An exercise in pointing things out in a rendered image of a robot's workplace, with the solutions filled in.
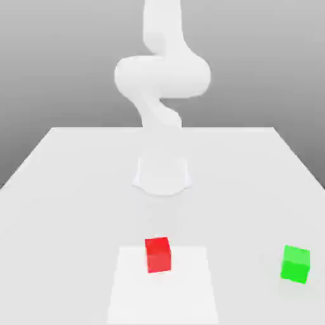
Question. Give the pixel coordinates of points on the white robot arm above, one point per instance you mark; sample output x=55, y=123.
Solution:
x=162, y=76

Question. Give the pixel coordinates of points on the small green cube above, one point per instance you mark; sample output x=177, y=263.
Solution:
x=295, y=265

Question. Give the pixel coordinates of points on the small red cube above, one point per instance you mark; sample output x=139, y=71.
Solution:
x=158, y=255

